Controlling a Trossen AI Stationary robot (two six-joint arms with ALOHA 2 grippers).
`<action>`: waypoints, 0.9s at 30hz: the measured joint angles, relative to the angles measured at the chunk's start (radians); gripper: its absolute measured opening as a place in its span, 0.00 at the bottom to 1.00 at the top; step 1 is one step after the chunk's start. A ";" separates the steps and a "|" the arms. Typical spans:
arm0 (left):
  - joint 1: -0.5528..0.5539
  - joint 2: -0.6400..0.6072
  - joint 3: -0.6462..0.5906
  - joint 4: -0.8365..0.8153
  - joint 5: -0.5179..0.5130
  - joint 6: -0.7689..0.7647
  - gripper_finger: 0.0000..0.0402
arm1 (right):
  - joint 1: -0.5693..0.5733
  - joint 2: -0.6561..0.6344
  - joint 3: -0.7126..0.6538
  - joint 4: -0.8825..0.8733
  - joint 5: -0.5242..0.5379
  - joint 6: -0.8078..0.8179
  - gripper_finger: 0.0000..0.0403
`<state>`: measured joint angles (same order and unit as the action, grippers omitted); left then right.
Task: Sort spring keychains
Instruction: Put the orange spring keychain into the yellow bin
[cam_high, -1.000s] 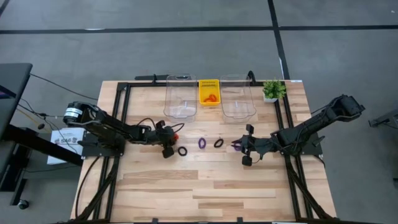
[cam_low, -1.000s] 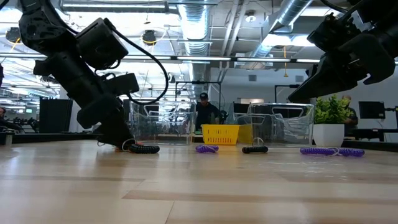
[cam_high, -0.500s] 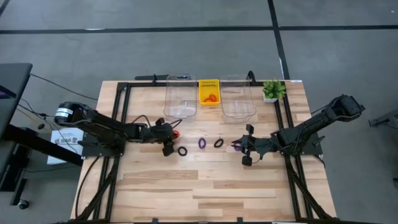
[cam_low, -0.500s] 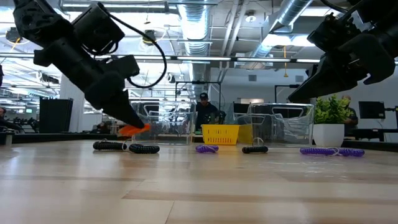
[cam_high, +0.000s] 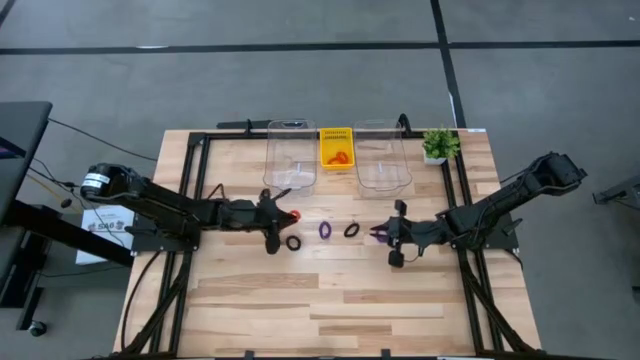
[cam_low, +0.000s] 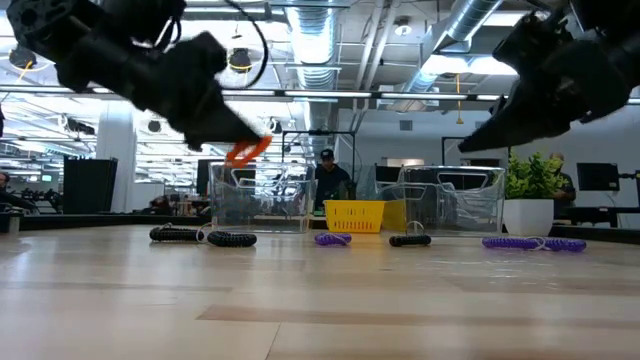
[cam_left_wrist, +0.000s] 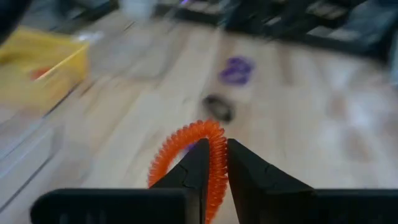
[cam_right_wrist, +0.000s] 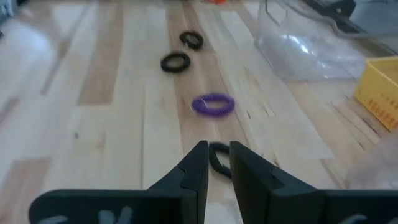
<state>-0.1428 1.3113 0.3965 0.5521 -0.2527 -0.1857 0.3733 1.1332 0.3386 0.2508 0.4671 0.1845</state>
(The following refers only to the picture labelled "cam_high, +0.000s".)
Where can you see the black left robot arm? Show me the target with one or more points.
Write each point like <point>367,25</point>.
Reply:
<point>165,200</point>

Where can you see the black side desk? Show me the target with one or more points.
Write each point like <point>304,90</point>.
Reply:
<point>20,130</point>

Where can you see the yellow plastic basket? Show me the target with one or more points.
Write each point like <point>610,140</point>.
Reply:
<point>337,137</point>

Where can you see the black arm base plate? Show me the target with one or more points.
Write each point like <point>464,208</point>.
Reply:
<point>150,242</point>
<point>500,242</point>

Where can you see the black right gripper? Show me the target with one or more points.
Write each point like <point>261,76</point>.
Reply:
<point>405,232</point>

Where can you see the clear plastic bin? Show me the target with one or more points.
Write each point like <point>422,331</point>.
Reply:
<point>382,150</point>
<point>290,150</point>

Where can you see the green plant in white pot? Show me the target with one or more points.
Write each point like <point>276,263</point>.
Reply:
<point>440,145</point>

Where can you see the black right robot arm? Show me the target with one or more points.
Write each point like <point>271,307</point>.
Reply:
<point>500,200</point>

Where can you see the white printed paper sheet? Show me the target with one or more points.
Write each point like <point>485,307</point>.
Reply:
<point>102,240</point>

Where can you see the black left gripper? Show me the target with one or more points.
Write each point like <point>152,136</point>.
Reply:
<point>267,220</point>

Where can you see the black caster wheel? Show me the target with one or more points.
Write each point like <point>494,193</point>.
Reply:
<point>37,328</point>

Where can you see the black equipment stand leg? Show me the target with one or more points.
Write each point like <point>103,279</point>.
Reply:
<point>620,192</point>

